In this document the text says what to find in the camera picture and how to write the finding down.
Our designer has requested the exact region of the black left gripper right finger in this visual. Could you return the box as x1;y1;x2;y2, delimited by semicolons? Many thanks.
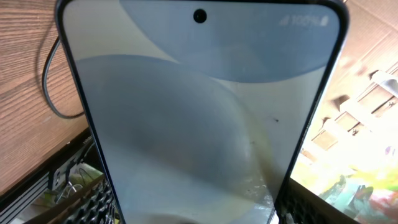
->
275;179;359;224

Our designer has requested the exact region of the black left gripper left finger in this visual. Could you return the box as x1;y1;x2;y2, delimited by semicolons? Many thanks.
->
25;175;119;224

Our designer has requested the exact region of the black USB charging cable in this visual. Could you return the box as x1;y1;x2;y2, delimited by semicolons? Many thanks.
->
41;36;85;120

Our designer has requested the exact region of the blue Samsung Galaxy smartphone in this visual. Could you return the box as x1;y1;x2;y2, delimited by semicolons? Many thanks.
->
55;0;349;223

